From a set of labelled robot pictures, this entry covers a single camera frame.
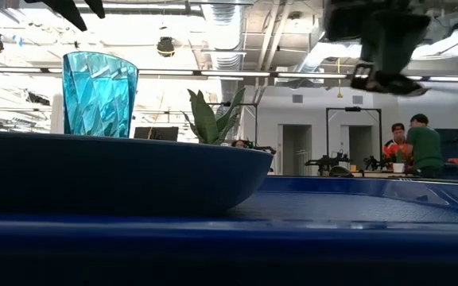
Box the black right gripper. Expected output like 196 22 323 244
323 0 432 98

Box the teal faceted plastic cup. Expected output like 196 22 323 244
61 51 140 139

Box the blue round plate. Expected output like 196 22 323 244
0 129 275 218

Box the blue plastic tray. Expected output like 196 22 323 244
0 175 458 286

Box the ceiling light strip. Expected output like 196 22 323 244
275 71 348 79
137 69 272 78

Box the dark blue board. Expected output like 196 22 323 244
434 127 458 164

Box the dark monitor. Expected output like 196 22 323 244
133 126 180 142

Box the green succulent plant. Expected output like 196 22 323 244
181 87 247 146

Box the black frame stand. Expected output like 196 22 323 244
325 106 383 160

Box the yellow hanging cord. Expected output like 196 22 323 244
336 57 344 99

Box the silver ventilation duct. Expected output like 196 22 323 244
200 0 252 105

